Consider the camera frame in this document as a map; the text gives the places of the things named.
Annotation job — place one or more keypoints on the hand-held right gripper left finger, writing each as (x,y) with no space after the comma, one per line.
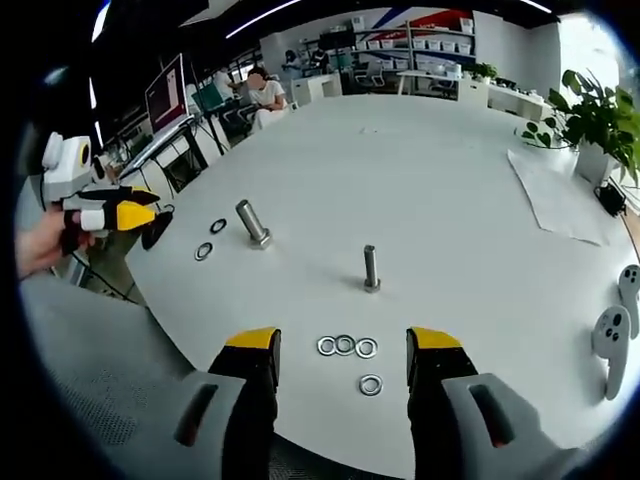
(250,390)

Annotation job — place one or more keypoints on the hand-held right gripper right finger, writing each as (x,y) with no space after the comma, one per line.
(450,395)

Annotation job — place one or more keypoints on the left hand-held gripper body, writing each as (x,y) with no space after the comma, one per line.
(67,170)

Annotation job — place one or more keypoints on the large steel washer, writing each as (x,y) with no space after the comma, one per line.
(203,251)

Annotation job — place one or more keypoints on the small steel washer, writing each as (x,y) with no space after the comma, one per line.
(326,346)
(369,385)
(344,344)
(366,348)

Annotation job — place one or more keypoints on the large dark washer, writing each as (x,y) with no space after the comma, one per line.
(217,226)

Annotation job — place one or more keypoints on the thick steel threaded stud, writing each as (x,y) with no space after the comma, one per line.
(254,225)

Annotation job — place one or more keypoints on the thin steel threaded stud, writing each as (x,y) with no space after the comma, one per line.
(370,270)

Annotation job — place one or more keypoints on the person's left hand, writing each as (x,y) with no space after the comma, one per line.
(42,245)

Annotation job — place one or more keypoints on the computer monitor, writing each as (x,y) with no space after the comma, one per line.
(167,95)

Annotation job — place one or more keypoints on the grey mesh chair seat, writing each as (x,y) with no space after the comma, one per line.
(100,360)

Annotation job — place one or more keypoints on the white handheld controller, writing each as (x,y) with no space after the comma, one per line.
(612,345)
(630,290)

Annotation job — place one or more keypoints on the white paper sheet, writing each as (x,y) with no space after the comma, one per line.
(550,195)

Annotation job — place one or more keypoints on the small black device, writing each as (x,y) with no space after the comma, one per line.
(611,199)

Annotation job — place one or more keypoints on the white plant pot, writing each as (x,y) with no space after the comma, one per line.
(594,162)

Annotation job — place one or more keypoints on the white side table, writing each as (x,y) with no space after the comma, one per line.
(430,80)

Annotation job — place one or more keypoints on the green potted plant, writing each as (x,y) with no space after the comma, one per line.
(600,110)

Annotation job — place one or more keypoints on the small green plant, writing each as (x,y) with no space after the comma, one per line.
(482,71)

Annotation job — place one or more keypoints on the storage shelf with white boxes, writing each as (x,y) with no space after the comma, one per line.
(430,45)

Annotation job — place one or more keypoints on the black frame desk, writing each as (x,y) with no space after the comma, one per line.
(170,155)

